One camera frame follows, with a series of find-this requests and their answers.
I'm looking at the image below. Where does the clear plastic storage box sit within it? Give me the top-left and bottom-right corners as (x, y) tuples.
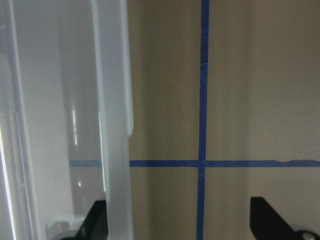
(0, 0), (134, 240)

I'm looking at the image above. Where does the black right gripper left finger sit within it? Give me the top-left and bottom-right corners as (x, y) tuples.
(75, 200), (109, 240)

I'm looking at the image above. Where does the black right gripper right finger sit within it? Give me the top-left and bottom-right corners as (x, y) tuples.
(249, 197), (296, 240)

